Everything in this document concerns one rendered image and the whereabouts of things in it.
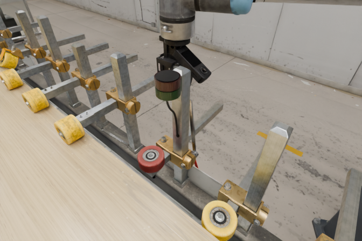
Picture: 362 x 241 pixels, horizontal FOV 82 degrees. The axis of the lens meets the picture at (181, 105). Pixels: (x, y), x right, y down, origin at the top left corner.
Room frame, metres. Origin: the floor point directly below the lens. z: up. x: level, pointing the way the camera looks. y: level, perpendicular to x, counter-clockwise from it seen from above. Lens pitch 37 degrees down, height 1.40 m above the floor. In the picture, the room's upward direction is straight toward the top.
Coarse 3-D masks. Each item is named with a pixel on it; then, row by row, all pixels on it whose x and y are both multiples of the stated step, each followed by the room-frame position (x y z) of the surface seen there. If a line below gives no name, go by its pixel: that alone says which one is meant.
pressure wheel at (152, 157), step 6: (144, 150) 0.42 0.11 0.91; (150, 150) 0.42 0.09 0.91; (156, 150) 0.42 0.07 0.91; (162, 150) 0.42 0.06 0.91; (138, 156) 0.40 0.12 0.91; (144, 156) 0.40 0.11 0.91; (150, 156) 0.40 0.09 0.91; (156, 156) 0.40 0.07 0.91; (162, 156) 0.40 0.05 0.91; (138, 162) 0.38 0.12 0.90; (144, 162) 0.37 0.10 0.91; (150, 162) 0.37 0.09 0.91; (156, 162) 0.37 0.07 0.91; (162, 162) 0.38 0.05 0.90; (144, 168) 0.37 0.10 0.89; (150, 168) 0.36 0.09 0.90; (156, 168) 0.37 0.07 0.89
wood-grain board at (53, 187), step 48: (0, 96) 0.72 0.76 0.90; (0, 144) 0.45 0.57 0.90; (48, 144) 0.45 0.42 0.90; (96, 144) 0.45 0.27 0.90; (0, 192) 0.29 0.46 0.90; (48, 192) 0.29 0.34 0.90; (96, 192) 0.29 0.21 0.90; (144, 192) 0.29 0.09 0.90; (0, 240) 0.18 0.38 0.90; (48, 240) 0.18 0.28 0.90; (96, 240) 0.18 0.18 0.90; (144, 240) 0.18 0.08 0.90; (192, 240) 0.18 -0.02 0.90
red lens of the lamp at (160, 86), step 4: (180, 76) 0.41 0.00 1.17; (156, 80) 0.39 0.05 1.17; (176, 80) 0.39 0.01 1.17; (180, 80) 0.41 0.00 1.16; (156, 84) 0.39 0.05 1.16; (160, 84) 0.39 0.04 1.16; (164, 84) 0.38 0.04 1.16; (168, 84) 0.38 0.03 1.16; (172, 84) 0.38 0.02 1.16; (176, 84) 0.39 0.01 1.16; (180, 84) 0.41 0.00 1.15; (156, 88) 0.39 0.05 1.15; (160, 88) 0.39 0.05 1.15; (164, 88) 0.38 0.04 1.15; (168, 88) 0.38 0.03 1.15; (172, 88) 0.38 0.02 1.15; (176, 88) 0.39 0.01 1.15
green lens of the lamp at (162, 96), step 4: (180, 88) 0.41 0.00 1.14; (156, 92) 0.40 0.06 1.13; (160, 92) 0.39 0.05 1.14; (164, 92) 0.38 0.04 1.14; (172, 92) 0.38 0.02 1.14; (176, 92) 0.39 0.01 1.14; (180, 92) 0.41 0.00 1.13; (156, 96) 0.40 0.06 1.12; (160, 96) 0.39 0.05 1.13; (164, 96) 0.38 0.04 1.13; (168, 96) 0.38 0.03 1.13; (172, 96) 0.38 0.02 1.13; (176, 96) 0.39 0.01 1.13; (164, 100) 0.38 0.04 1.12; (168, 100) 0.38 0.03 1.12
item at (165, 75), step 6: (162, 72) 0.43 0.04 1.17; (168, 72) 0.43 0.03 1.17; (174, 72) 0.43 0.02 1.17; (156, 78) 0.40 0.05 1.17; (162, 78) 0.40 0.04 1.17; (168, 78) 0.40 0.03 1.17; (174, 78) 0.40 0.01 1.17; (174, 90) 0.39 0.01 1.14; (180, 96) 0.42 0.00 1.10; (168, 102) 0.41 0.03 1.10; (174, 114) 0.42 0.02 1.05
